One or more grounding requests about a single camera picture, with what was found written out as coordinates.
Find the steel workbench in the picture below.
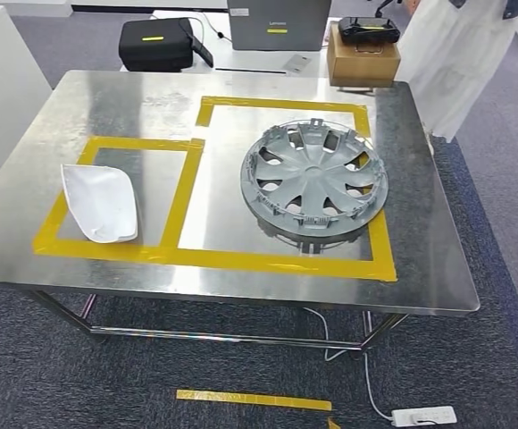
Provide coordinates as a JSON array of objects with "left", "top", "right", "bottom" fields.
[{"left": 0, "top": 70, "right": 481, "bottom": 355}]

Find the black carry case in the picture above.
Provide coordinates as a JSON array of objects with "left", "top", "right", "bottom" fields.
[{"left": 118, "top": 17, "right": 215, "bottom": 73}]

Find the white power strip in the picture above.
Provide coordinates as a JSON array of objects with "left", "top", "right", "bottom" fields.
[{"left": 391, "top": 406, "right": 458, "bottom": 429}]

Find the white desk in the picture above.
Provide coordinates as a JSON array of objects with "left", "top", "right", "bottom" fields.
[{"left": 120, "top": 8, "right": 344, "bottom": 80}]

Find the white curved plastic part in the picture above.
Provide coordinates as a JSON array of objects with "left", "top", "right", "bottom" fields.
[{"left": 60, "top": 164, "right": 139, "bottom": 245}]

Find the silver wheel hubcap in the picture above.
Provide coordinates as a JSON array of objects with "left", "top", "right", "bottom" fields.
[{"left": 240, "top": 118, "right": 389, "bottom": 243}]

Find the person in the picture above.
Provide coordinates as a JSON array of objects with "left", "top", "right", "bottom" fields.
[{"left": 395, "top": 0, "right": 518, "bottom": 143}]

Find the black remote controller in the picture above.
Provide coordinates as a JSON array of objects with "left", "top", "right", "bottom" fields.
[{"left": 338, "top": 16, "right": 401, "bottom": 46}]

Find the grey laptop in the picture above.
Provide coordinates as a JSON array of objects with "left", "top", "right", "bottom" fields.
[{"left": 227, "top": 0, "right": 332, "bottom": 53}]

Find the cardboard box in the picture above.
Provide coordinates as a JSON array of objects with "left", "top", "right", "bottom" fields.
[{"left": 326, "top": 23, "right": 401, "bottom": 88}]

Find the white floor cable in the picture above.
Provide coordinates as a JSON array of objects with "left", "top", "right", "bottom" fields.
[
  {"left": 363, "top": 352, "right": 396, "bottom": 423},
  {"left": 304, "top": 307, "right": 350, "bottom": 362}
]

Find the black desk cable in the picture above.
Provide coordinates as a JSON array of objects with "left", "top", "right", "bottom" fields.
[{"left": 200, "top": 12, "right": 233, "bottom": 45}]

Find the black office chair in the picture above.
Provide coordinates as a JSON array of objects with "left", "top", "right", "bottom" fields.
[{"left": 374, "top": 0, "right": 405, "bottom": 19}]

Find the white cabinet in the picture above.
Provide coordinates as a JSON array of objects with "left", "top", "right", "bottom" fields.
[{"left": 0, "top": 4, "right": 54, "bottom": 169}]

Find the grey card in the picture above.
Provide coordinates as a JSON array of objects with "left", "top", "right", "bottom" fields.
[{"left": 283, "top": 54, "right": 313, "bottom": 76}]

